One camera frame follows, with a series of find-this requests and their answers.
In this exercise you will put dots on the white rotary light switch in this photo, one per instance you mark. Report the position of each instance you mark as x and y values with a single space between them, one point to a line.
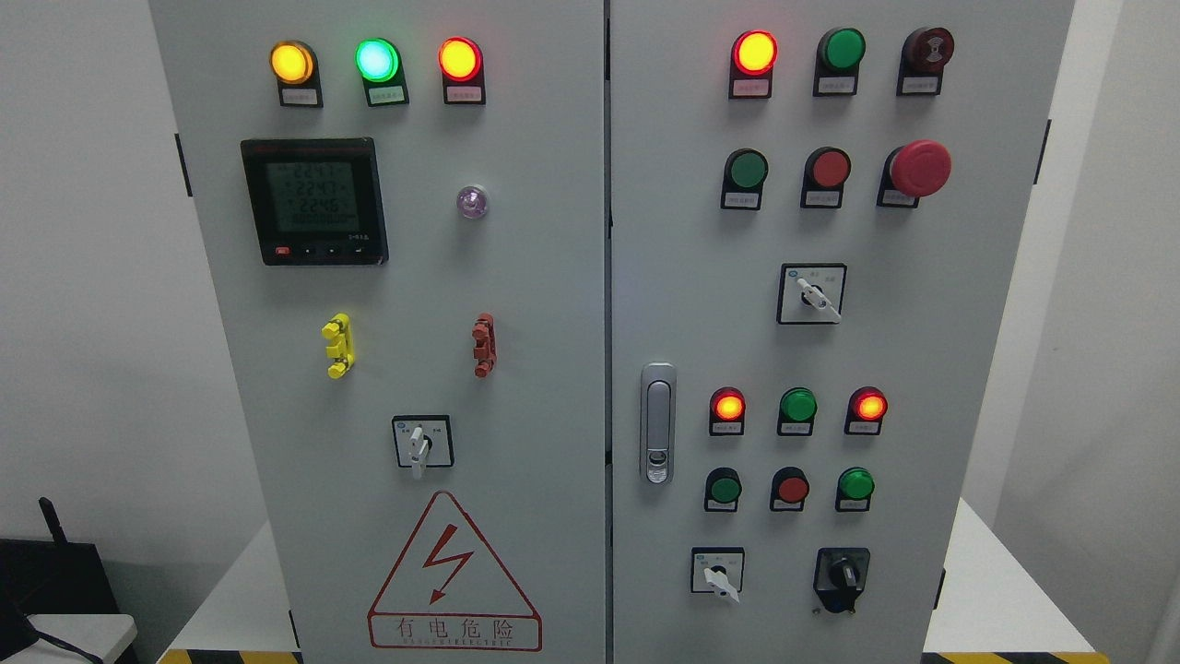
423 442

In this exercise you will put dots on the green lit indicator light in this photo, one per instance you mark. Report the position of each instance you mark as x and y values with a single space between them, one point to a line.
382 73

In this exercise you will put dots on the dark red buzzer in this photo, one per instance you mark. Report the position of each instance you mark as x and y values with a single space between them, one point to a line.
924 55

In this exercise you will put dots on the red lit indicator light left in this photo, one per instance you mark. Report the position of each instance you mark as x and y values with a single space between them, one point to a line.
461 65

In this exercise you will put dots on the white rotary switch bottom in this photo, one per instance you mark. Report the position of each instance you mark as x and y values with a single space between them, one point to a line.
717 571

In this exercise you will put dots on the green button bottom right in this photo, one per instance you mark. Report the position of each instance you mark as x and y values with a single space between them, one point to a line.
855 487

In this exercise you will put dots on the grey cabinet door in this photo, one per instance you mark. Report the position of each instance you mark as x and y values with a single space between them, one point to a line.
530 439
698 286

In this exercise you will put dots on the green button bottom left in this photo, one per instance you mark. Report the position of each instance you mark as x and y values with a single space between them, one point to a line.
722 491

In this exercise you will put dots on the red emergency stop button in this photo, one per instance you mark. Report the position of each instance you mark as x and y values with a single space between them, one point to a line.
911 172

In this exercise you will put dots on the silver door latch handle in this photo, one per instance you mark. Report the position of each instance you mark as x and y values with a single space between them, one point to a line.
657 421

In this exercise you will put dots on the green push button second row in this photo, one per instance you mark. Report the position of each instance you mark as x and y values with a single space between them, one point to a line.
743 179

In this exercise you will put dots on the red lit indicator lower right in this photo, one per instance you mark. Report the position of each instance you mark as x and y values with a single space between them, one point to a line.
865 410

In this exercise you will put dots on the red terminal connector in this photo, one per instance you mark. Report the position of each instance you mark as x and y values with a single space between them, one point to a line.
485 352

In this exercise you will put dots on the yellow indicator light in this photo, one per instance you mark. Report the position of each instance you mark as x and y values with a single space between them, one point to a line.
296 69

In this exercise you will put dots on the black router with antenna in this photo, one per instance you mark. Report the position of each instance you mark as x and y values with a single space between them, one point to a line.
55 576

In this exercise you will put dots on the red lit indicator lower left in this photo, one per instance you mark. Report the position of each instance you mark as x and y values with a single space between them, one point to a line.
727 416

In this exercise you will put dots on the green button top row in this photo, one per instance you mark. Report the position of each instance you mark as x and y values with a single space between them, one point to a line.
837 59

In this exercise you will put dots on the black digital power meter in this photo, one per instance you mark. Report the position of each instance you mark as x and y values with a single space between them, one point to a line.
316 202

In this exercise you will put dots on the red lit indicator top right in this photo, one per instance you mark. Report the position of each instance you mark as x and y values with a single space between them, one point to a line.
751 66

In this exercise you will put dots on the red button bottom middle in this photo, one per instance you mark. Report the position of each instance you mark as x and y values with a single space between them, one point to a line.
789 490

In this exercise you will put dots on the yellow terminal connector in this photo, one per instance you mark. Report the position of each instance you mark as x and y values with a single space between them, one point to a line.
339 347

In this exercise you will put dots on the grey left cabinet door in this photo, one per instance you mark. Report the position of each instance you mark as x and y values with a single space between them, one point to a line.
530 439

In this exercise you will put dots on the red triangle warning sticker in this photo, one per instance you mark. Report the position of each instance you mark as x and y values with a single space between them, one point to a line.
449 590

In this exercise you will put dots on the white box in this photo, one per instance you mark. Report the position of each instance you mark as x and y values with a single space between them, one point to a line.
109 636

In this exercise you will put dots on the grey right cabinet door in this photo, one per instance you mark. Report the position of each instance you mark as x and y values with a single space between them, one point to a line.
698 286

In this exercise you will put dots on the green indicator lower middle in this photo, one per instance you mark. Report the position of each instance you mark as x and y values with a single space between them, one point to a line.
797 409

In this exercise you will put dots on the red push button second row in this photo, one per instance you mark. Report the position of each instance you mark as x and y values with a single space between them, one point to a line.
823 177

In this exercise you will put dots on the black rotary selector switch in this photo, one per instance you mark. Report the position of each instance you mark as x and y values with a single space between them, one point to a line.
840 577

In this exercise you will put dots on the white rotary switch upper right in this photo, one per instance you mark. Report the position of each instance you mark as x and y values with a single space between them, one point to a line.
811 294

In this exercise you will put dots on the clear white indicator lamp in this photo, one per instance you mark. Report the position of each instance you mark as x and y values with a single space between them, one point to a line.
472 202

